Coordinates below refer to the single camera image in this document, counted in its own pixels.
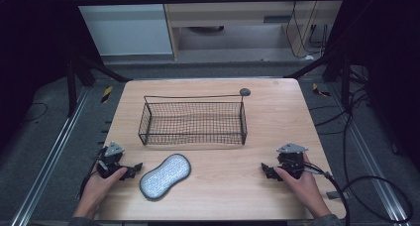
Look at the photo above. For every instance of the small grey round disc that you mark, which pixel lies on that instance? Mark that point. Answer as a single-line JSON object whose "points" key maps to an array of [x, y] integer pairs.
{"points": [[245, 92]]}

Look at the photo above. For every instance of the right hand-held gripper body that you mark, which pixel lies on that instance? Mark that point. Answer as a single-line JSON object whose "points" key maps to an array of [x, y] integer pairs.
{"points": [[290, 160]]}

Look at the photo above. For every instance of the grey oblong cleaning pad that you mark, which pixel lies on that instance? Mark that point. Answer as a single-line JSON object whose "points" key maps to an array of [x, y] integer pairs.
{"points": [[165, 177]]}

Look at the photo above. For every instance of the aluminium floor rail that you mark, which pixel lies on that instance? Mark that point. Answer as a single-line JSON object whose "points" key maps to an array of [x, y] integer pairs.
{"points": [[49, 160], [373, 160]]}

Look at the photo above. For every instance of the white cabinet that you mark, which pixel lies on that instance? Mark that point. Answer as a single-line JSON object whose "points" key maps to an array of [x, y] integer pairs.
{"points": [[127, 27]]}

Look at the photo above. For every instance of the person's left hand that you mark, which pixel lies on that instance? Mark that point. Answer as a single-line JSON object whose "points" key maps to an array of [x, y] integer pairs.
{"points": [[99, 189]]}

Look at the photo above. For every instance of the light wooden cabinet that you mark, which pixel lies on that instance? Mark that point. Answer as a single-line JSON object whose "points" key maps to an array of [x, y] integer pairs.
{"points": [[231, 18]]}

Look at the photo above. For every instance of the yellow black striped tape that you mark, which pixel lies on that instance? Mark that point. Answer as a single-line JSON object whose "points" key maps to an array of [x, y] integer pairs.
{"points": [[106, 94], [319, 90]]}

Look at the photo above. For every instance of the person's right hand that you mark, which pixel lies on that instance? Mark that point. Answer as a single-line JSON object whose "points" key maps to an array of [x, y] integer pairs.
{"points": [[305, 189]]}

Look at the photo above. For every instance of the black metal stand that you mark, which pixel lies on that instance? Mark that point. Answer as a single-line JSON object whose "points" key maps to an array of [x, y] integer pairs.
{"points": [[79, 77], [333, 67]]}

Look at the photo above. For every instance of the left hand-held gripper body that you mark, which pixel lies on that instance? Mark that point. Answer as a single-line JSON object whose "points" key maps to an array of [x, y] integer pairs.
{"points": [[110, 158]]}

